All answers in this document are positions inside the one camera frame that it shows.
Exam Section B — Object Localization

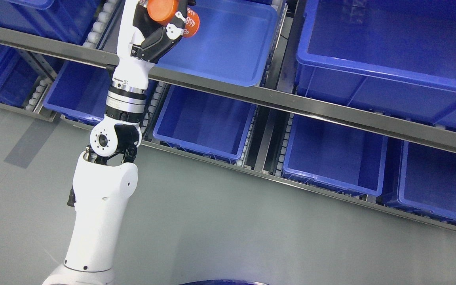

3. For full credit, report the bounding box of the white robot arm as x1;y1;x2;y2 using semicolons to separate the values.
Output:
43;79;148;285

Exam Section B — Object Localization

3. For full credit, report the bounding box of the large blue bin right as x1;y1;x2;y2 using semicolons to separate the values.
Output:
295;0;456;129

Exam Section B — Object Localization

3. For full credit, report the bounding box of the shallow blue tray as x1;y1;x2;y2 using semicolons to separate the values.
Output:
158;0;277;87

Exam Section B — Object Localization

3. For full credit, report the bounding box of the blue bin lower left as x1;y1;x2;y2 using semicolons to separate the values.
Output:
44;61;112;125

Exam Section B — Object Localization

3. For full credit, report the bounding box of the blue bin top left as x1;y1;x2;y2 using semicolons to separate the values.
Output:
0;0;101;44

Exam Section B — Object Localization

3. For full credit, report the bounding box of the blue bin far left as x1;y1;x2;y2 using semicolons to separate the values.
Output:
0;45;39;107

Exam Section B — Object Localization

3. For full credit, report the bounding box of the metal shelf rail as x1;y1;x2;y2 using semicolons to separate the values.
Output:
0;27;456;153

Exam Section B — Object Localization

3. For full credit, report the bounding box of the blue bin lower right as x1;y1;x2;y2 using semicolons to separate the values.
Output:
379;139;456;225

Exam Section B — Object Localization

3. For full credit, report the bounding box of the blue bin lower centre-right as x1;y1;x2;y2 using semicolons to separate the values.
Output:
281;115;388;197

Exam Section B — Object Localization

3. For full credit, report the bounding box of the blue bin lower middle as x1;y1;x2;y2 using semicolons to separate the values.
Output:
153;86;256;164

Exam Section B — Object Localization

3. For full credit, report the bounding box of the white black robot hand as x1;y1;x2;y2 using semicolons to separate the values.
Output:
112;0;197;89

